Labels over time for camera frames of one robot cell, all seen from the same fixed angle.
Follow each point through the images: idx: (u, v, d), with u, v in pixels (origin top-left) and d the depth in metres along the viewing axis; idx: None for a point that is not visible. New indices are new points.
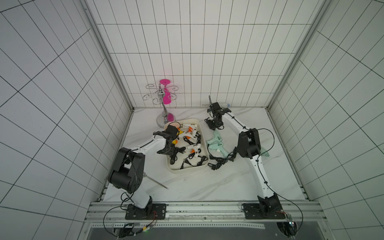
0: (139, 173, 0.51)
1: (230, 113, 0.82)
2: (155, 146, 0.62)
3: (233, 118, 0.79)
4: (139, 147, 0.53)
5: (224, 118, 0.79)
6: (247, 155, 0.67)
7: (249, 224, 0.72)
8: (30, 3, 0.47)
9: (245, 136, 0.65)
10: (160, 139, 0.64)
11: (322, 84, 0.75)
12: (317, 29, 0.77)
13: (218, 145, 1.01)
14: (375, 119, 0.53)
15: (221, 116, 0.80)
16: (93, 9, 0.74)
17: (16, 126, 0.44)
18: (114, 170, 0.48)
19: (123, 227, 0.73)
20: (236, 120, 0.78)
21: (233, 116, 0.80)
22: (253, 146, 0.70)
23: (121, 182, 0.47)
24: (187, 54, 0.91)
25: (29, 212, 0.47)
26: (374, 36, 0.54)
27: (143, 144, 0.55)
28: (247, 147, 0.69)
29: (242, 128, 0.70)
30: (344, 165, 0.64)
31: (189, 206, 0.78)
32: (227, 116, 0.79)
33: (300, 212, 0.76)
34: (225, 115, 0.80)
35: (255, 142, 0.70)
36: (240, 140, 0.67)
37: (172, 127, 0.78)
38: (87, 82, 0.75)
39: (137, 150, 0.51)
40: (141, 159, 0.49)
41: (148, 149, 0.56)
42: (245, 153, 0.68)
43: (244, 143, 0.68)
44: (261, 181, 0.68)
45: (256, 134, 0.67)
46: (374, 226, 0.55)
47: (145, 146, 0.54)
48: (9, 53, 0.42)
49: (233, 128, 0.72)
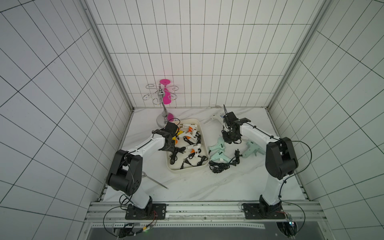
0: (137, 174, 0.49)
1: (250, 123, 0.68)
2: (155, 146, 0.61)
3: (255, 128, 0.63)
4: (136, 149, 0.51)
5: (245, 129, 0.64)
6: (281, 175, 0.55)
7: (249, 224, 0.72)
8: (30, 3, 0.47)
9: (277, 147, 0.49)
10: (158, 138, 0.62)
11: (322, 84, 0.75)
12: (317, 29, 0.77)
13: (220, 154, 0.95)
14: (375, 119, 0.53)
15: (240, 127, 0.66)
16: (93, 9, 0.74)
17: (16, 126, 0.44)
18: (111, 172, 0.48)
19: (123, 227, 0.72)
20: (260, 130, 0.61)
21: (254, 125, 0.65)
22: (288, 162, 0.52)
23: (120, 184, 0.46)
24: (188, 54, 0.91)
25: (29, 212, 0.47)
26: (374, 36, 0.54)
27: (140, 146, 0.53)
28: (281, 162, 0.52)
29: (269, 139, 0.55)
30: (344, 165, 0.64)
31: (189, 206, 0.78)
32: (248, 127, 0.64)
33: (302, 212, 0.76)
34: (244, 125, 0.67)
35: (290, 156, 0.53)
36: (269, 152, 0.51)
37: (172, 125, 0.76)
38: (86, 82, 0.75)
39: (135, 152, 0.50)
40: (139, 161, 0.48)
41: (146, 150, 0.55)
42: (277, 171, 0.51)
43: (275, 157, 0.51)
44: (276, 194, 0.62)
45: (290, 145, 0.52)
46: (374, 226, 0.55)
47: (143, 148, 0.53)
48: (9, 53, 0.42)
49: (255, 140, 0.59)
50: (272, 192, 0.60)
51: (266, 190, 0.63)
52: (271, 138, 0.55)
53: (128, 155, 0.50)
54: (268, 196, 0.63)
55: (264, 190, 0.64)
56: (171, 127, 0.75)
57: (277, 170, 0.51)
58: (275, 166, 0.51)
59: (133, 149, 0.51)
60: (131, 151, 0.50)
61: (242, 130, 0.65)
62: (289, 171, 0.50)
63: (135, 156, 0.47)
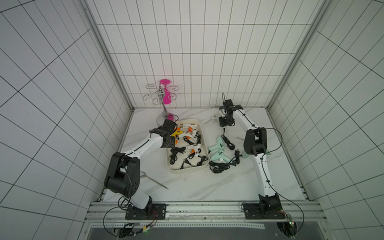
0: (135, 176, 0.48)
1: (241, 110, 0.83)
2: (153, 146, 0.60)
3: (244, 115, 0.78)
4: (134, 151, 0.50)
5: (236, 114, 0.80)
6: (252, 152, 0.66)
7: (249, 224, 0.72)
8: (29, 3, 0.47)
9: (252, 134, 0.74)
10: (155, 138, 0.61)
11: (322, 84, 0.75)
12: (317, 29, 0.77)
13: (220, 154, 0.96)
14: (375, 119, 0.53)
15: (233, 112, 0.82)
16: (93, 9, 0.74)
17: (16, 126, 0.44)
18: (109, 175, 0.46)
19: (123, 227, 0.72)
20: (247, 118, 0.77)
21: (244, 112, 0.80)
22: (258, 144, 0.71)
23: (118, 186, 0.46)
24: (188, 54, 0.91)
25: (29, 212, 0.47)
26: (374, 36, 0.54)
27: (138, 147, 0.53)
28: (252, 143, 0.71)
29: (251, 126, 0.72)
30: (344, 165, 0.64)
31: (189, 206, 0.78)
32: (238, 113, 0.80)
33: (301, 212, 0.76)
34: (236, 111, 0.82)
35: (261, 140, 0.71)
36: (246, 137, 0.69)
37: (170, 123, 0.75)
38: (86, 82, 0.75)
39: (132, 154, 0.49)
40: (135, 163, 0.47)
41: (143, 151, 0.54)
42: (249, 150, 0.70)
43: (250, 140, 0.69)
44: (264, 180, 0.69)
45: (264, 133, 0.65)
46: (374, 226, 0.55)
47: (140, 149, 0.52)
48: (9, 53, 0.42)
49: (242, 125, 0.73)
50: (261, 180, 0.69)
51: (259, 185, 0.69)
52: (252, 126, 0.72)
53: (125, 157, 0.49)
54: (261, 189, 0.68)
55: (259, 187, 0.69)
56: (169, 125, 0.75)
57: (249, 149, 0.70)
58: (248, 145, 0.70)
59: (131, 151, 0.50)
60: (129, 153, 0.49)
61: (234, 114, 0.80)
62: (260, 151, 0.71)
63: (132, 159, 0.46)
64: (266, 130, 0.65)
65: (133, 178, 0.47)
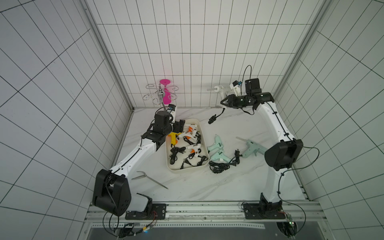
0: (123, 196, 0.45)
1: (272, 105, 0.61)
2: (144, 155, 0.55)
3: (275, 115, 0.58)
4: (121, 167, 0.46)
5: (263, 109, 0.59)
6: (276, 166, 0.58)
7: (249, 224, 0.72)
8: (30, 3, 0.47)
9: (285, 148, 0.57)
10: (147, 146, 0.55)
11: (322, 84, 0.75)
12: (317, 29, 0.77)
13: (220, 154, 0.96)
14: (375, 119, 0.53)
15: (260, 105, 0.60)
16: (93, 9, 0.74)
17: (16, 126, 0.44)
18: (96, 193, 0.43)
19: (123, 227, 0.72)
20: (278, 119, 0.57)
21: (275, 111, 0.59)
22: (287, 158, 0.56)
23: (107, 205, 0.43)
24: (188, 54, 0.91)
25: (29, 212, 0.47)
26: (374, 36, 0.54)
27: (125, 162, 0.47)
28: (280, 158, 0.55)
29: (283, 136, 0.53)
30: (344, 165, 0.64)
31: (189, 206, 0.78)
32: (267, 111, 0.58)
33: (302, 212, 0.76)
34: (265, 106, 0.60)
35: (293, 155, 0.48)
36: (274, 148, 0.51)
37: (161, 119, 0.63)
38: (86, 82, 0.75)
39: (119, 172, 0.44)
40: (123, 184, 0.43)
41: (132, 166, 0.49)
42: (273, 163, 0.55)
43: (280, 155, 0.53)
44: (275, 190, 0.63)
45: (299, 148, 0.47)
46: (374, 226, 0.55)
47: (128, 164, 0.47)
48: (9, 53, 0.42)
49: (268, 126, 0.56)
50: (271, 188, 0.62)
51: (266, 187, 0.65)
52: (285, 135, 0.53)
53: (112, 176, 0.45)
54: (267, 192, 0.64)
55: (265, 189, 0.65)
56: (160, 121, 0.63)
57: (273, 163, 0.55)
58: (273, 159, 0.53)
59: (120, 165, 0.46)
60: (115, 170, 0.44)
61: (259, 108, 0.60)
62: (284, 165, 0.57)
63: (120, 178, 0.42)
64: (302, 144, 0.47)
65: (121, 198, 0.44)
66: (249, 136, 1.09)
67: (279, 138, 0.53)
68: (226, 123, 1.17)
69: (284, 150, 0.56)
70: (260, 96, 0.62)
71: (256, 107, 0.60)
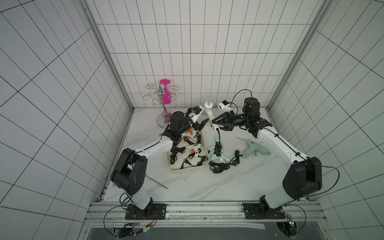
0: (140, 176, 0.50)
1: (272, 130, 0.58)
2: (163, 148, 0.61)
3: (279, 137, 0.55)
4: (143, 149, 0.52)
5: (263, 135, 0.56)
6: (300, 195, 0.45)
7: (250, 224, 0.72)
8: (29, 3, 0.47)
9: (303, 170, 0.50)
10: (166, 141, 0.62)
11: (322, 84, 0.75)
12: (317, 29, 0.77)
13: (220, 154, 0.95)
14: (375, 119, 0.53)
15: (259, 131, 0.58)
16: (93, 8, 0.74)
17: (16, 126, 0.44)
18: (116, 167, 0.48)
19: (123, 227, 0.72)
20: (282, 142, 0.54)
21: (277, 133, 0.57)
22: (310, 184, 0.46)
23: (122, 182, 0.46)
24: (187, 54, 0.91)
25: (29, 212, 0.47)
26: (374, 36, 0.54)
27: (147, 146, 0.54)
28: (301, 184, 0.45)
29: (294, 156, 0.47)
30: (344, 165, 0.64)
31: (189, 206, 0.78)
32: (268, 135, 0.56)
33: (302, 212, 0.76)
34: (264, 130, 0.58)
35: (315, 178, 0.46)
36: (291, 173, 0.44)
37: (175, 123, 0.66)
38: (86, 82, 0.75)
39: (141, 153, 0.50)
40: (143, 162, 0.48)
41: (152, 152, 0.55)
42: (296, 193, 0.45)
43: (299, 180, 0.44)
44: (281, 201, 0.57)
45: (318, 167, 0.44)
46: (374, 226, 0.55)
47: (149, 149, 0.53)
48: (9, 54, 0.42)
49: (275, 151, 0.52)
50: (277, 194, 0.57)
51: (270, 192, 0.61)
52: (296, 155, 0.48)
53: (134, 154, 0.50)
54: (270, 197, 0.62)
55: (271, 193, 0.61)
56: (174, 124, 0.67)
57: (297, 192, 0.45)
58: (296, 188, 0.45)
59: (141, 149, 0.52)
60: (138, 151, 0.50)
61: (259, 135, 0.58)
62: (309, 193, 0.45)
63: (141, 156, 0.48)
64: (320, 163, 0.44)
65: (138, 176, 0.48)
66: (249, 136, 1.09)
67: (292, 160, 0.46)
68: None
69: (304, 174, 0.48)
70: (256, 122, 0.62)
71: (255, 134, 0.59)
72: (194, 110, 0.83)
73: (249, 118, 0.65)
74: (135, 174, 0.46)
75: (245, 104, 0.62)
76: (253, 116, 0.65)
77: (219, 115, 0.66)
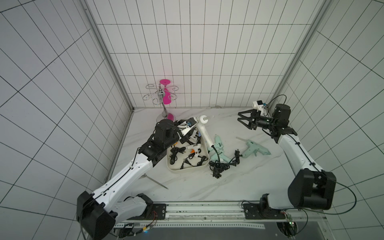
0: (102, 227, 0.42)
1: (294, 136, 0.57)
2: (134, 177, 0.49)
3: (298, 145, 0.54)
4: (104, 191, 0.42)
5: (284, 140, 0.56)
6: (302, 205, 0.44)
7: (249, 224, 0.72)
8: (30, 3, 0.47)
9: (312, 178, 0.47)
10: (140, 164, 0.49)
11: (322, 84, 0.75)
12: (317, 30, 0.78)
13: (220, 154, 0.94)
14: (375, 119, 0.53)
15: (281, 136, 0.57)
16: (94, 9, 0.74)
17: (16, 126, 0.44)
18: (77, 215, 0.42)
19: (123, 227, 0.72)
20: (302, 150, 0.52)
21: (298, 141, 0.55)
22: (316, 197, 0.44)
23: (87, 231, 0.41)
24: (188, 54, 0.91)
25: (29, 212, 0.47)
26: (374, 36, 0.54)
27: (110, 185, 0.43)
28: (307, 193, 0.45)
29: (307, 165, 0.46)
30: (344, 165, 0.64)
31: (189, 206, 0.78)
32: (289, 141, 0.55)
33: (304, 212, 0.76)
34: (286, 136, 0.57)
35: (324, 194, 0.43)
36: (298, 179, 0.43)
37: (161, 132, 0.53)
38: (87, 82, 0.75)
39: (100, 198, 0.40)
40: (100, 214, 0.39)
41: (116, 192, 0.44)
42: (299, 201, 0.44)
43: (306, 188, 0.43)
44: (281, 201, 0.55)
45: (330, 183, 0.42)
46: (374, 226, 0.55)
47: (112, 188, 0.42)
48: (9, 54, 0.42)
49: (291, 158, 0.50)
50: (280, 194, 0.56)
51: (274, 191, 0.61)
52: (310, 165, 0.46)
53: (91, 202, 0.45)
54: (271, 196, 0.63)
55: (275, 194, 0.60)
56: (160, 134, 0.54)
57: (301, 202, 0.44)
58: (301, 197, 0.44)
59: (105, 188, 0.42)
60: (97, 195, 0.41)
61: (280, 140, 0.57)
62: (314, 208, 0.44)
63: (97, 206, 0.39)
64: (335, 178, 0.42)
65: (100, 228, 0.42)
66: (249, 136, 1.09)
67: (303, 167, 0.45)
68: (226, 123, 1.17)
69: (312, 183, 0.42)
70: (281, 128, 0.62)
71: (277, 139, 0.59)
72: (188, 122, 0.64)
73: (275, 123, 0.65)
74: (95, 227, 0.39)
75: (275, 107, 0.62)
76: (280, 122, 0.65)
77: (248, 111, 0.69)
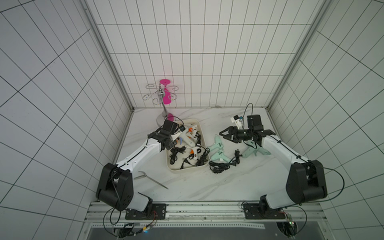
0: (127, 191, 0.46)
1: (275, 137, 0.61)
2: (148, 154, 0.56)
3: (281, 143, 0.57)
4: (126, 162, 0.47)
5: (267, 141, 0.59)
6: (303, 201, 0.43)
7: (250, 224, 0.72)
8: (30, 3, 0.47)
9: (302, 169, 0.49)
10: (153, 145, 0.57)
11: (322, 84, 0.75)
12: (317, 29, 0.77)
13: (220, 154, 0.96)
14: (375, 119, 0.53)
15: (262, 139, 0.61)
16: (93, 9, 0.74)
17: (16, 126, 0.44)
18: (100, 186, 0.44)
19: (123, 227, 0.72)
20: (285, 146, 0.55)
21: (280, 140, 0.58)
22: (314, 188, 0.45)
23: (110, 199, 0.43)
24: (188, 54, 0.91)
25: (29, 212, 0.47)
26: (374, 36, 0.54)
27: (131, 158, 0.49)
28: (303, 186, 0.45)
29: (295, 158, 0.49)
30: (344, 165, 0.64)
31: (189, 206, 0.78)
32: (272, 141, 0.58)
33: (304, 212, 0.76)
34: (266, 137, 0.61)
35: (318, 183, 0.45)
36: (292, 174, 0.44)
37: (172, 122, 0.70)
38: (87, 82, 0.75)
39: (125, 166, 0.46)
40: (127, 178, 0.44)
41: (137, 163, 0.50)
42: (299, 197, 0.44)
43: (300, 181, 0.45)
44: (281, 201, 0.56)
45: (319, 170, 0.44)
46: (374, 226, 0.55)
47: (133, 160, 0.48)
48: (9, 53, 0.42)
49: (278, 157, 0.53)
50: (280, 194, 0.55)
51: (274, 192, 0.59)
52: (297, 157, 0.49)
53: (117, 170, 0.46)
54: (271, 196, 0.62)
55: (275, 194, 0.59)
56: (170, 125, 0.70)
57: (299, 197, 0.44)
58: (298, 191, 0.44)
59: (126, 160, 0.48)
60: (121, 165, 0.46)
61: (263, 143, 0.61)
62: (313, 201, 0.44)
63: (123, 173, 0.43)
64: (321, 166, 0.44)
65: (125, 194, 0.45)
66: None
67: (291, 161, 0.48)
68: (225, 123, 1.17)
69: (303, 174, 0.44)
70: (260, 131, 0.65)
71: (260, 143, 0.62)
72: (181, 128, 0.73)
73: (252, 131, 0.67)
74: (122, 191, 0.43)
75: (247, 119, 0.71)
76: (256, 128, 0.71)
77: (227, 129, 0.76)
